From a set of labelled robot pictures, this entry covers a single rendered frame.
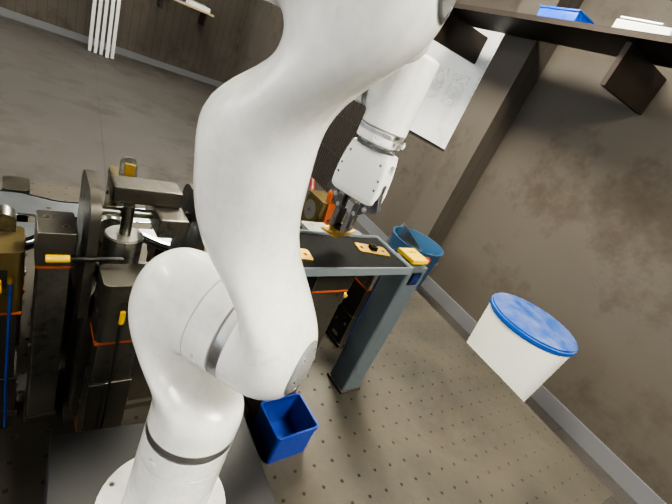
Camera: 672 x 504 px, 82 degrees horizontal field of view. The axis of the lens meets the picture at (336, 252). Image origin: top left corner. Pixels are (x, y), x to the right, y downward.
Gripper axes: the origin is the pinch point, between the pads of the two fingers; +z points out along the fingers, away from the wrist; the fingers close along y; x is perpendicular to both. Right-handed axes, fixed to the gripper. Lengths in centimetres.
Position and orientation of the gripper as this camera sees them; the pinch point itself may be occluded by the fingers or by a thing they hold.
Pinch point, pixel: (343, 219)
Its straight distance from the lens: 76.6
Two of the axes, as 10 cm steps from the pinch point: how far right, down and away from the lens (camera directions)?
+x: -5.2, 1.7, -8.3
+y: -7.6, -5.3, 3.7
